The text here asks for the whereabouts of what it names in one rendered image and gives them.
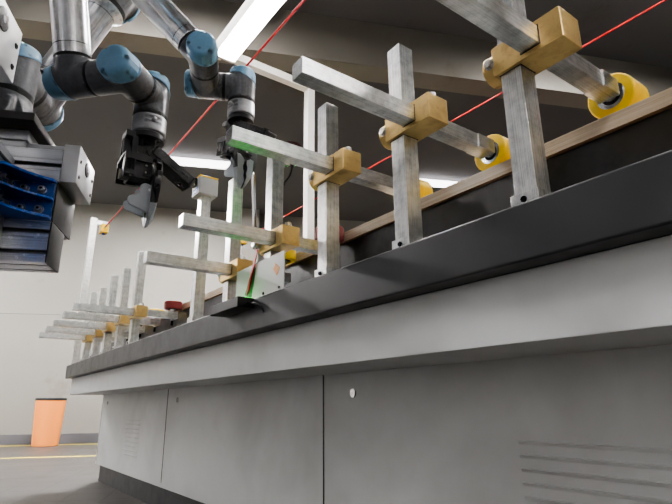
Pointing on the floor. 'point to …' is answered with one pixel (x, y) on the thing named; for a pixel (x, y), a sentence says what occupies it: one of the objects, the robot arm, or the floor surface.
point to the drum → (47, 421)
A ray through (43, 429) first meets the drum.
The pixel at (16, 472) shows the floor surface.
